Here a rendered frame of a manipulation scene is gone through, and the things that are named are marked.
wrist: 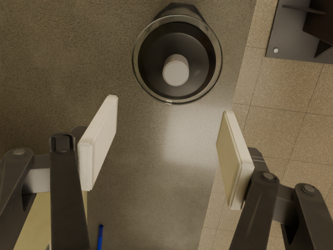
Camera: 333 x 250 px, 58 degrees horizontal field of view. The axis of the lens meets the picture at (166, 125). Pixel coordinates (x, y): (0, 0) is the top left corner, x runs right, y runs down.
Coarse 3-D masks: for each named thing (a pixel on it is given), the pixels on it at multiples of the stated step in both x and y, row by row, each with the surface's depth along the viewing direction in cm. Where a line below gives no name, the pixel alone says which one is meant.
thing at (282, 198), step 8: (256, 152) 18; (256, 160) 17; (264, 160) 17; (256, 168) 16; (264, 168) 16; (280, 184) 15; (248, 192) 15; (280, 192) 15; (288, 192) 15; (280, 200) 14; (288, 200) 14; (280, 208) 14; (288, 208) 14; (280, 216) 15; (288, 216) 14; (296, 216) 14; (288, 224) 15; (296, 224) 14
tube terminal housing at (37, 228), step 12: (48, 192) 61; (84, 192) 71; (36, 204) 58; (48, 204) 58; (84, 204) 73; (36, 216) 55; (48, 216) 55; (24, 228) 52; (36, 228) 53; (48, 228) 53; (24, 240) 50; (36, 240) 50; (48, 240) 51
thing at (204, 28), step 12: (168, 12) 44; (180, 12) 42; (192, 12) 46; (156, 24) 34; (192, 24) 33; (204, 24) 33; (144, 36) 34; (216, 36) 34; (216, 48) 34; (132, 60) 36; (216, 60) 35; (216, 72) 36; (144, 84) 37; (156, 96) 37; (204, 96) 37
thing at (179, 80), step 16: (160, 32) 33; (176, 32) 33; (192, 32) 33; (144, 48) 34; (160, 48) 33; (176, 48) 33; (192, 48) 33; (208, 48) 34; (144, 64) 34; (160, 64) 34; (176, 64) 31; (192, 64) 34; (208, 64) 34; (144, 80) 36; (160, 80) 35; (176, 80) 32; (192, 80) 35; (208, 80) 36; (176, 96) 36; (192, 96) 37
